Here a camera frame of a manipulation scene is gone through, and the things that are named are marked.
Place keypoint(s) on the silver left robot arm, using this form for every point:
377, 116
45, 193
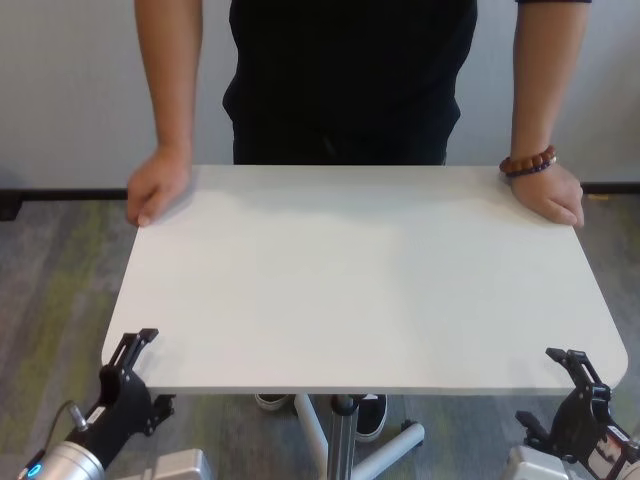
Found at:
70, 462

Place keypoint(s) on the person's right hand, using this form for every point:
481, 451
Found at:
157, 185

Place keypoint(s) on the person's left forearm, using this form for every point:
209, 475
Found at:
545, 75

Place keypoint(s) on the white table top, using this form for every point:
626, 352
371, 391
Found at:
350, 275

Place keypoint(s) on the person's right forearm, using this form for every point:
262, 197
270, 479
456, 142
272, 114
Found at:
170, 75

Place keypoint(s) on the person's left hand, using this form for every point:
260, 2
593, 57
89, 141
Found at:
550, 195

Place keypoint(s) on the black shirt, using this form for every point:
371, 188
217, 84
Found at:
350, 60

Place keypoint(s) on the silver table column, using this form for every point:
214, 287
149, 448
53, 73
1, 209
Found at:
342, 440

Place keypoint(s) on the white star table base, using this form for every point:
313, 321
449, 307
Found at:
310, 420

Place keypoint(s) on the person's right black sneaker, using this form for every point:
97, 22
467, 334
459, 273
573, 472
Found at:
272, 401

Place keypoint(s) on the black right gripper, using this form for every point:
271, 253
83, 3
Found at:
580, 425

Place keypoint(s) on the person's left black sneaker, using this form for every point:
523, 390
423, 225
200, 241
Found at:
372, 417

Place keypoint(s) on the black wall baseboard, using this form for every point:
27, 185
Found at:
60, 194

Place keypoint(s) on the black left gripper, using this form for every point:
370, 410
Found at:
125, 410

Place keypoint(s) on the person's black sneaker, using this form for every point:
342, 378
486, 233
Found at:
272, 401
372, 417

